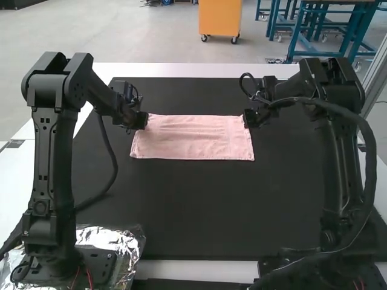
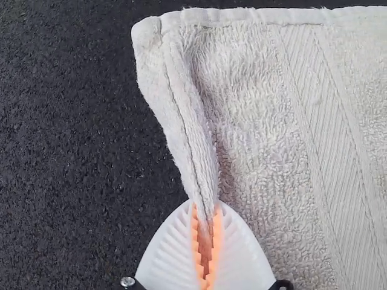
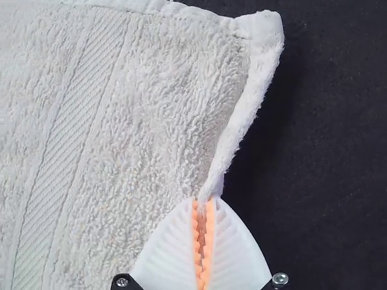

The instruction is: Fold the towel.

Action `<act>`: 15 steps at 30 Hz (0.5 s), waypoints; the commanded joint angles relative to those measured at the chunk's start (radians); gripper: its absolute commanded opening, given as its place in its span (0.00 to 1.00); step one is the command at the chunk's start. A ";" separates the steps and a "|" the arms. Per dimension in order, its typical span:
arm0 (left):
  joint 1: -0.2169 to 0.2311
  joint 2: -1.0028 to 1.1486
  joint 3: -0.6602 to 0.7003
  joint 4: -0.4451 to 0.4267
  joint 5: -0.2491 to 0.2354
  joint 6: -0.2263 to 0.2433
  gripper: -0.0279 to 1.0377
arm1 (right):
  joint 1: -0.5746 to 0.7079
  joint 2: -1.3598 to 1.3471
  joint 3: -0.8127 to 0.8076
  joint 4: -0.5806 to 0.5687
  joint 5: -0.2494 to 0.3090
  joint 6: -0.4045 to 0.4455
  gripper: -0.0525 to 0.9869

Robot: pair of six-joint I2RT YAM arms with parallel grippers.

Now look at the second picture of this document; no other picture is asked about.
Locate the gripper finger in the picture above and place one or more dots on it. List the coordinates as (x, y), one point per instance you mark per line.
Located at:
(172, 250)
(239, 253)

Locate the pale towel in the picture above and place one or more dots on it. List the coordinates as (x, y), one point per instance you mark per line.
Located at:
(272, 121)

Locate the black mat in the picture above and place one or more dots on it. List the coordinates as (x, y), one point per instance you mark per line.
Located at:
(60, 151)

